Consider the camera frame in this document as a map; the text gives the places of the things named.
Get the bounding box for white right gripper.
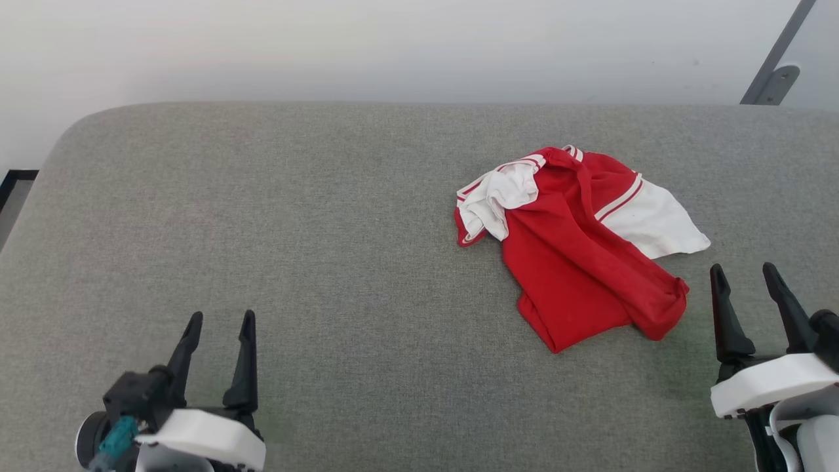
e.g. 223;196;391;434
709;262;839;420

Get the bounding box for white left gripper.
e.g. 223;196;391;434
134;309;267;472

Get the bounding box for red and white garment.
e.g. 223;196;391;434
454;145;712;355

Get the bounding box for grey metal frame bracket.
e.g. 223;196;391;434
740;0;819;106

